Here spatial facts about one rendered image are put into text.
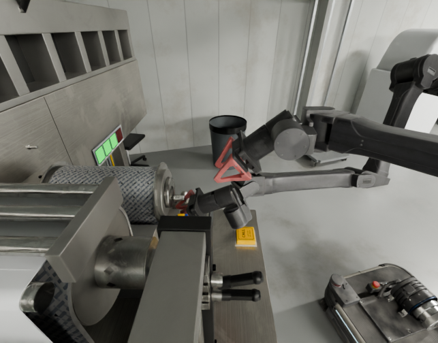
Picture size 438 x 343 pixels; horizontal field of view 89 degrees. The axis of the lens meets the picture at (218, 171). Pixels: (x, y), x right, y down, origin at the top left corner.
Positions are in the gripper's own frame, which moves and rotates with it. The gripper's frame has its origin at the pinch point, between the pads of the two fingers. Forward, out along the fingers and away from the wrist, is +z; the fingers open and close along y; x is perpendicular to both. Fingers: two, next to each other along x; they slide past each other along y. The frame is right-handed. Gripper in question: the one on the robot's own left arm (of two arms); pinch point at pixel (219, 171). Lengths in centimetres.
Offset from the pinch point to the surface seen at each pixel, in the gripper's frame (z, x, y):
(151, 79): 92, 33, 254
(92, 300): 9.2, 10.7, -30.2
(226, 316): 24.2, -32.8, -13.8
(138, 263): 3.1, 9.8, -27.6
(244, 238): 17.6, -35.8, 12.2
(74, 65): 28, 45, 39
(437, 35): -196, -145, 261
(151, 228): 15.6, 3.2, -10.8
